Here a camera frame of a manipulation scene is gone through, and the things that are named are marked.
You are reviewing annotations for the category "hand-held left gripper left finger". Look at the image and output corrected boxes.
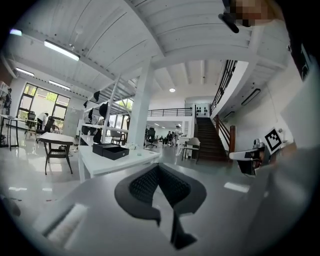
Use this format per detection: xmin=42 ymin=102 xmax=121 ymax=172
xmin=114 ymin=162 xmax=161 ymax=227

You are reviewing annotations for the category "white desk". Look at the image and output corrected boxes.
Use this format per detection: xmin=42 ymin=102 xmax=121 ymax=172
xmin=78 ymin=144 xmax=161 ymax=184

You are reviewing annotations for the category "person's black printed t-shirt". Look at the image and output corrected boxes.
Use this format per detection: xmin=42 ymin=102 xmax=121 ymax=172
xmin=279 ymin=9 xmax=320 ymax=151

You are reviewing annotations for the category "black mezzanine railing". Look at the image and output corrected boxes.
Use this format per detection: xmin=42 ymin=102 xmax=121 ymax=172
xmin=209 ymin=59 xmax=239 ymax=116

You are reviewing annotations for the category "grey dining chair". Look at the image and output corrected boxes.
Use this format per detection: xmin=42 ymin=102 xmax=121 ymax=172
xmin=180 ymin=137 xmax=202 ymax=165

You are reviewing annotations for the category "black office chair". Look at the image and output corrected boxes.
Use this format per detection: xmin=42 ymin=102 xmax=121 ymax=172
xmin=145 ymin=127 xmax=159 ymax=149

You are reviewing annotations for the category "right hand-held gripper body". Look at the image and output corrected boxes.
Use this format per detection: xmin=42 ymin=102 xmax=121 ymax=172
xmin=236 ymin=127 xmax=283 ymax=178

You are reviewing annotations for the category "black frame table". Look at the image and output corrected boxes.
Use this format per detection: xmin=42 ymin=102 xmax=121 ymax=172
xmin=0 ymin=114 xmax=21 ymax=151

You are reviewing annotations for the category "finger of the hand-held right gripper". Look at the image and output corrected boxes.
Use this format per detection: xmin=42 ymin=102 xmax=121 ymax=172
xmin=228 ymin=149 xmax=258 ymax=161

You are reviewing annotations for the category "black box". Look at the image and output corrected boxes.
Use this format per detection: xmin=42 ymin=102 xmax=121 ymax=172
xmin=92 ymin=142 xmax=130 ymax=161

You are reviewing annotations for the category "wooden table with white top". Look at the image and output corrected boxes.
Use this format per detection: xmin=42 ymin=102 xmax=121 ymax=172
xmin=39 ymin=131 xmax=75 ymax=176

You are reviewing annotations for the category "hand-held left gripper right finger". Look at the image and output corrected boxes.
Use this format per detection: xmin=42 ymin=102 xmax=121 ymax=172
xmin=158 ymin=162 xmax=207 ymax=251

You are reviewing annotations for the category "long ceiling lamp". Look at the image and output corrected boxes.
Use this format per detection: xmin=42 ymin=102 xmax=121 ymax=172
xmin=43 ymin=39 xmax=81 ymax=62
xmin=48 ymin=79 xmax=71 ymax=91
xmin=14 ymin=66 xmax=35 ymax=77

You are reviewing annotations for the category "black balcony railing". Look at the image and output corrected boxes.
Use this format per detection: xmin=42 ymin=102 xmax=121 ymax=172
xmin=147 ymin=107 xmax=194 ymax=118

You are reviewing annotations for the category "dark wooden staircase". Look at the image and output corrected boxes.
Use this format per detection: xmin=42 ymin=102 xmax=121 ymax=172
xmin=193 ymin=114 xmax=236 ymax=162

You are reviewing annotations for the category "person's right forearm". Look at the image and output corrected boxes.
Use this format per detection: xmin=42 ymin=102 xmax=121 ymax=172
xmin=271 ymin=142 xmax=299 ymax=166

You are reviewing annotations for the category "white metal shelving rack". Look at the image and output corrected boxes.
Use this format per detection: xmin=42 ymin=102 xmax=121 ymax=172
xmin=78 ymin=74 xmax=141 ymax=148

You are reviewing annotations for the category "white column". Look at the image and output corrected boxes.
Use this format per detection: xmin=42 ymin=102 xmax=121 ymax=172
xmin=129 ymin=56 xmax=155 ymax=151

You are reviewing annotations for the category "black head-mounted camera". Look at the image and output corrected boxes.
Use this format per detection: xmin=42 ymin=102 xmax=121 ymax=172
xmin=218 ymin=12 xmax=240 ymax=34

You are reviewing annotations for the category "large black-framed window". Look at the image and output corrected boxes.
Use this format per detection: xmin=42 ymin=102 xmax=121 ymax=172
xmin=16 ymin=83 xmax=71 ymax=126

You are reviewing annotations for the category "person's face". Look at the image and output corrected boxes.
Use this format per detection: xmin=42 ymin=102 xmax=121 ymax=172
xmin=228 ymin=0 xmax=276 ymax=28

